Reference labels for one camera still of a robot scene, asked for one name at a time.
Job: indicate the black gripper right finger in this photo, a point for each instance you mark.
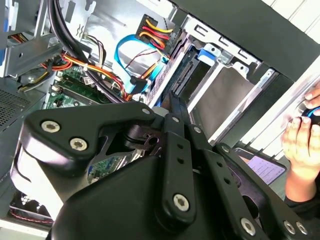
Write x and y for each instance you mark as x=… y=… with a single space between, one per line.
x=225 y=175

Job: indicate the person's hand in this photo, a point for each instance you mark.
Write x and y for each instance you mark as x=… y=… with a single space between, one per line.
x=302 y=150

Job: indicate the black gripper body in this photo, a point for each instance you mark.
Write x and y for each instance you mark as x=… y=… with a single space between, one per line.
x=120 y=205

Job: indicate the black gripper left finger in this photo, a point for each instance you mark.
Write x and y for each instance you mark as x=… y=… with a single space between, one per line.
x=62 y=130

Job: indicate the hard disk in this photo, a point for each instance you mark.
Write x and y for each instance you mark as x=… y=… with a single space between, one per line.
x=220 y=95

